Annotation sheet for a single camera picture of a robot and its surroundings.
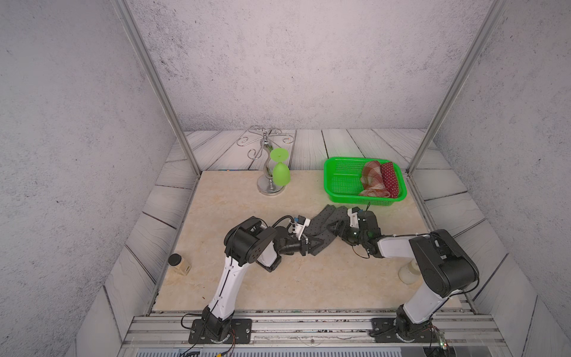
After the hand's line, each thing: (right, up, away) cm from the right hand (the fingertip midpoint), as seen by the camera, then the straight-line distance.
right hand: (332, 229), depth 93 cm
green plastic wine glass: (-21, +24, +3) cm, 32 cm away
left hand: (-4, -6, -5) cm, 9 cm away
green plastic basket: (+10, +20, +24) cm, 33 cm away
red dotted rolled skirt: (+29, +21, +12) cm, 38 cm away
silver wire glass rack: (-30, +18, +21) cm, 41 cm away
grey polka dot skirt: (-6, 0, +1) cm, 6 cm away
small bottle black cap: (-57, -10, -13) cm, 59 cm away
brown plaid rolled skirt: (+21, +20, +11) cm, 31 cm away
